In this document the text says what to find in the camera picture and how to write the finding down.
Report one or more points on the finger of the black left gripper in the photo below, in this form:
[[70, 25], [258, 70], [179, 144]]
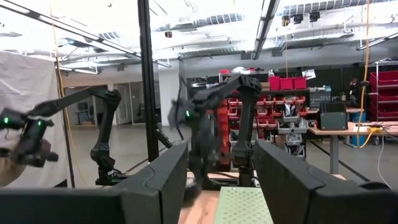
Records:
[[199, 180]]

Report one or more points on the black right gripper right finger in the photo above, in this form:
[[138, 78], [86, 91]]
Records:
[[311, 205]]

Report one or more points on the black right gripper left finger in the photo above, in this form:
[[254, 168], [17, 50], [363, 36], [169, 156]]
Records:
[[93, 205]]

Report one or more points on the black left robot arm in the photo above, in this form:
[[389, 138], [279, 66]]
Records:
[[248, 124]]

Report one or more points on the green perforated metal shelf riser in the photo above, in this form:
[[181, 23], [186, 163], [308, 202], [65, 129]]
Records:
[[239, 205]]

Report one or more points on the black backdrop stand pole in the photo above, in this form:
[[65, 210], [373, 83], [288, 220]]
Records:
[[66, 140]]

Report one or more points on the long wooden workbench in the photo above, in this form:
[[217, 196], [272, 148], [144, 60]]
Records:
[[342, 130]]

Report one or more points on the small parts bin rack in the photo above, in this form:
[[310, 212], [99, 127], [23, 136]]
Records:
[[280, 109]]

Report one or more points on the dark grey equipment box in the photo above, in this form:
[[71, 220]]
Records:
[[333, 119]]

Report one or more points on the person's hand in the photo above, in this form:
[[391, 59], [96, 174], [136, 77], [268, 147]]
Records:
[[9, 172]]

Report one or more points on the blue bin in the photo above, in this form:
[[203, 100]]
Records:
[[357, 124]]

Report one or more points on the metal rack with red bins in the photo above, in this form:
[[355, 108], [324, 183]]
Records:
[[385, 93]]

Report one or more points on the black aluminium rig frame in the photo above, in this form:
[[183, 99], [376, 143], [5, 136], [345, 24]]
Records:
[[147, 93]]

